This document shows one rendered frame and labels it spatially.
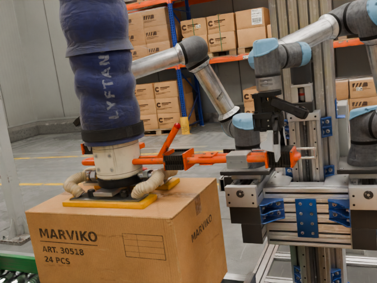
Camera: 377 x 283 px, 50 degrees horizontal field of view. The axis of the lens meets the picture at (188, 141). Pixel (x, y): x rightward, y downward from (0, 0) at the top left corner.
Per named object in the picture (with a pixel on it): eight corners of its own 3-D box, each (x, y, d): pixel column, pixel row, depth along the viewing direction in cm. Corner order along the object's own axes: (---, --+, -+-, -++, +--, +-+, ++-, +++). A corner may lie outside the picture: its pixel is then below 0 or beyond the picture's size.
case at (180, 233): (45, 310, 154) (24, 211, 147) (106, 259, 190) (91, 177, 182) (189, 335, 129) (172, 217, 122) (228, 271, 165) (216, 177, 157)
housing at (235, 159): (226, 169, 129) (224, 155, 129) (233, 163, 135) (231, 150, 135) (247, 169, 126) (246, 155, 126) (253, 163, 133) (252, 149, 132)
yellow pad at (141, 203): (62, 207, 146) (59, 194, 145) (79, 197, 155) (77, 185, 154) (143, 209, 132) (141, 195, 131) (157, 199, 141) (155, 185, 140)
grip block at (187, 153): (162, 171, 137) (160, 154, 136) (175, 163, 146) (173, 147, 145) (185, 171, 134) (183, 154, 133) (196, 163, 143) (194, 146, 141)
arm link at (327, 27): (336, 3, 157) (240, 47, 138) (361, -3, 147) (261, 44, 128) (343, 32, 160) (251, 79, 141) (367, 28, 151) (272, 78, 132)
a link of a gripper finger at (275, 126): (275, 146, 123) (275, 118, 124) (280, 146, 122) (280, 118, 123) (271, 144, 118) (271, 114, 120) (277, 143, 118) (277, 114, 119)
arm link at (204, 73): (238, 145, 191) (176, 44, 178) (228, 141, 206) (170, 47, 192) (258, 131, 192) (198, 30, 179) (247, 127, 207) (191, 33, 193)
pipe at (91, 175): (64, 195, 147) (61, 181, 146) (104, 175, 170) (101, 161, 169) (145, 197, 133) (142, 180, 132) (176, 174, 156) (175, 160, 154)
